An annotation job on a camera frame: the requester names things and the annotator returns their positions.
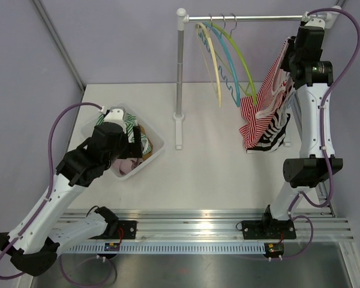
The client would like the black white striped tank top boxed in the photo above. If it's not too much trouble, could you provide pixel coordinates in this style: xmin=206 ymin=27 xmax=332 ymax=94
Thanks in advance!
xmin=247 ymin=78 xmax=295 ymax=154

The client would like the cream hanger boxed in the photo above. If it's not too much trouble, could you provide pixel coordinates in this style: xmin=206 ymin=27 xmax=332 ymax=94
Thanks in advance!
xmin=195 ymin=22 xmax=222 ymax=108

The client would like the white plastic basket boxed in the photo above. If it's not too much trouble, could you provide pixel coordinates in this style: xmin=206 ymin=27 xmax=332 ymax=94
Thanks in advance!
xmin=80 ymin=103 xmax=164 ymax=180

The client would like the green striped tank top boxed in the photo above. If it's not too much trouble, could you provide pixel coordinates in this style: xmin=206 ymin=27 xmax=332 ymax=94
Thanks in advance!
xmin=95 ymin=107 xmax=152 ymax=157

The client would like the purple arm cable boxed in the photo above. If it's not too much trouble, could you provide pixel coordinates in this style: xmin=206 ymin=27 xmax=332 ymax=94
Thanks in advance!
xmin=0 ymin=102 xmax=106 ymax=280
xmin=287 ymin=7 xmax=360 ymax=262

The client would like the metal clothes rack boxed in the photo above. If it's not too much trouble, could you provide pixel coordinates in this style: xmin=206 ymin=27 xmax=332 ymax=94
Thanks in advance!
xmin=173 ymin=1 xmax=346 ymax=150

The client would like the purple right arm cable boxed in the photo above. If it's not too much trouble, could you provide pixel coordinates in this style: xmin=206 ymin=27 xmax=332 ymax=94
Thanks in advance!
xmin=287 ymin=7 xmax=360 ymax=262

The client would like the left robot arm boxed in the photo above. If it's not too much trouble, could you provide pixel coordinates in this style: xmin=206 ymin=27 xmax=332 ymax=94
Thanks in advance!
xmin=0 ymin=122 xmax=143 ymax=277

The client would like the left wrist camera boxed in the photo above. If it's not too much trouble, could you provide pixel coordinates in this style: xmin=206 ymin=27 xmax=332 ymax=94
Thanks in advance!
xmin=104 ymin=107 xmax=127 ymax=134

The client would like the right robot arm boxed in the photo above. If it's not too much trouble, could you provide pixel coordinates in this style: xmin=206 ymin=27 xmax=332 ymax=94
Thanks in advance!
xmin=252 ymin=24 xmax=343 ymax=239

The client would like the brown tank top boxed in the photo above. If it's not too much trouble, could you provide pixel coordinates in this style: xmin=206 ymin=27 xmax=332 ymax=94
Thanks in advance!
xmin=139 ymin=125 xmax=153 ymax=161

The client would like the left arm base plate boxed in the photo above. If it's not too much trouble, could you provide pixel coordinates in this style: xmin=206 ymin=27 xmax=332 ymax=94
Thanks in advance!
xmin=103 ymin=220 xmax=137 ymax=240

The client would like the pink tank top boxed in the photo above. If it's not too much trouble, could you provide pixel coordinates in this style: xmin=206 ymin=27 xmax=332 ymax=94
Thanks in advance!
xmin=112 ymin=158 xmax=143 ymax=176

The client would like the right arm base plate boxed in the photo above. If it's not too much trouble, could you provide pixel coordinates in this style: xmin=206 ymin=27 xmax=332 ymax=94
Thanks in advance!
xmin=240 ymin=220 xmax=296 ymax=240

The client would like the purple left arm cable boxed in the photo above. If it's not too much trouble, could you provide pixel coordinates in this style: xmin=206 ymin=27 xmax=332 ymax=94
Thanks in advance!
xmin=0 ymin=102 xmax=106 ymax=280

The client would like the white slotted cable duct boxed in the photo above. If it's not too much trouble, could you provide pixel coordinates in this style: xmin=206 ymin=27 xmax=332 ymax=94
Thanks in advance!
xmin=66 ymin=242 xmax=265 ymax=254

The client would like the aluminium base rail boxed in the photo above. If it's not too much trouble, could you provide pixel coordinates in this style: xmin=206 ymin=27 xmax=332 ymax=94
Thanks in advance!
xmin=55 ymin=208 xmax=355 ymax=242

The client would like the blue hanger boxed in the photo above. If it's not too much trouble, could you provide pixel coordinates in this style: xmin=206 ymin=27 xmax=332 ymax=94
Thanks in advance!
xmin=195 ymin=22 xmax=241 ymax=107

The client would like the green hanger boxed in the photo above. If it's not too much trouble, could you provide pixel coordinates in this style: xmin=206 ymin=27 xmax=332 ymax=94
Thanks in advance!
xmin=209 ymin=14 xmax=257 ymax=107

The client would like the red striped tank top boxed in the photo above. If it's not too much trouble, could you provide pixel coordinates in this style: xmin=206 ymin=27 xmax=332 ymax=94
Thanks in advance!
xmin=239 ymin=37 xmax=290 ymax=149

